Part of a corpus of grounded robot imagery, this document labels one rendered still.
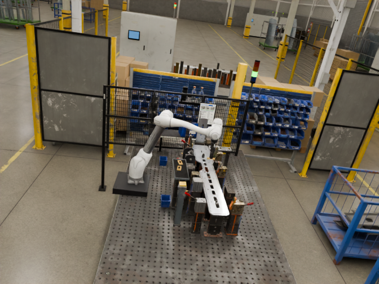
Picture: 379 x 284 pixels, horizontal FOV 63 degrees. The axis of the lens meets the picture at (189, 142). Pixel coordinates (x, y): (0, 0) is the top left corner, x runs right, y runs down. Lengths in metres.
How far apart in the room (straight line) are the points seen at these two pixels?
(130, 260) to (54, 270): 1.14
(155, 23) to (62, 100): 5.00
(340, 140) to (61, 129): 4.80
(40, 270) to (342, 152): 5.01
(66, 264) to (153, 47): 7.31
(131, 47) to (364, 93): 6.53
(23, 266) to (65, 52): 3.00
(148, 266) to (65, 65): 3.46
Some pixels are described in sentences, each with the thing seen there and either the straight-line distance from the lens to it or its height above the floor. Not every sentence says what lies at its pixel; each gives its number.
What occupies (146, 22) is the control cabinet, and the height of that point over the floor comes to 1.81.
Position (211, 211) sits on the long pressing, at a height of 1.00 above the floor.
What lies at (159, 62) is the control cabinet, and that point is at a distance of 9.81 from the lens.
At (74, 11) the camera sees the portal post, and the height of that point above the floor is 2.09.
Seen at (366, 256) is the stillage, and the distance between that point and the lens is 4.49.
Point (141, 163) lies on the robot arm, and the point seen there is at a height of 1.00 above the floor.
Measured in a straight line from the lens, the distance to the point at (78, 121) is 5.43.
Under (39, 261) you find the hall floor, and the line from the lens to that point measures 3.78.
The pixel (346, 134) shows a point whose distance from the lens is 6.05.
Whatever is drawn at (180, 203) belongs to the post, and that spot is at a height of 0.96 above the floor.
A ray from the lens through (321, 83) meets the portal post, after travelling 7.73.
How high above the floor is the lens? 2.69
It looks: 25 degrees down
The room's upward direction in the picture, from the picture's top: 9 degrees clockwise
